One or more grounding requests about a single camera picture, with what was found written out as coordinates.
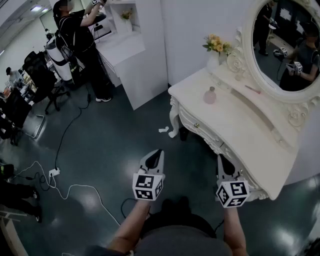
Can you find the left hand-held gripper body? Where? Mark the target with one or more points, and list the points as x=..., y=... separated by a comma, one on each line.
x=146, y=186

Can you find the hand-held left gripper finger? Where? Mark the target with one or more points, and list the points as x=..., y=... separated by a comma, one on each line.
x=143, y=162
x=162, y=162

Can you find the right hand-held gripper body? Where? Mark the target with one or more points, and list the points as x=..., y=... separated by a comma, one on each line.
x=233, y=192

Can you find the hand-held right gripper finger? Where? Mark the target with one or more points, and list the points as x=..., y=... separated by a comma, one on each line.
x=220, y=170
x=235, y=171

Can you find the person's right forearm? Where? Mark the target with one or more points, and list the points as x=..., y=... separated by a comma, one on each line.
x=232, y=230

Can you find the person's left forearm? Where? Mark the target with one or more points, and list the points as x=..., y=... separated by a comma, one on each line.
x=132, y=225

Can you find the white dressing table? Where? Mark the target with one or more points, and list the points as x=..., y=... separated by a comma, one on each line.
x=240, y=130

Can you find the white paper scrap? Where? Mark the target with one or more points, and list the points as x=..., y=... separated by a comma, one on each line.
x=163, y=130

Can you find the person's black trousers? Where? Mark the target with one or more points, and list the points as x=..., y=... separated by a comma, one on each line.
x=175, y=215

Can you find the gold drawer knob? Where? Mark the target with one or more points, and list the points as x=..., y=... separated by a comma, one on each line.
x=196, y=125

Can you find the person's grey shirt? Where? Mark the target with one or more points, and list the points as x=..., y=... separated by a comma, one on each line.
x=180, y=243

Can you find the white power strip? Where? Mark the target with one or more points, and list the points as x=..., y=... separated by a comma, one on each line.
x=54, y=172

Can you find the small clear glass jar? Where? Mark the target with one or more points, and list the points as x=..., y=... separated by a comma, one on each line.
x=238, y=76

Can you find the white vase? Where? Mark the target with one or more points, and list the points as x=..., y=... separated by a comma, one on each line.
x=213, y=62

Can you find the white cabinet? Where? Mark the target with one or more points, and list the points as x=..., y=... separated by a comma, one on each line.
x=135, y=55

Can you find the yellow flower bouquet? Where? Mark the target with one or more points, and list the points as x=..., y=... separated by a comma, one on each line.
x=217, y=44

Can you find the white backpack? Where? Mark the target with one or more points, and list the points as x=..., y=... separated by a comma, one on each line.
x=60, y=60

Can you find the black office chair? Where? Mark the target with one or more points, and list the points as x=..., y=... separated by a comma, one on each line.
x=41, y=77

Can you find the oval white-framed mirror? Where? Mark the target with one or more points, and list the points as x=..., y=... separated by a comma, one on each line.
x=285, y=45

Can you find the small flower bunch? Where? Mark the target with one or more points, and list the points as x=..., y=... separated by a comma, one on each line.
x=126, y=14

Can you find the black and white appliance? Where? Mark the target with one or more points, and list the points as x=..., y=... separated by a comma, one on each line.
x=98, y=18

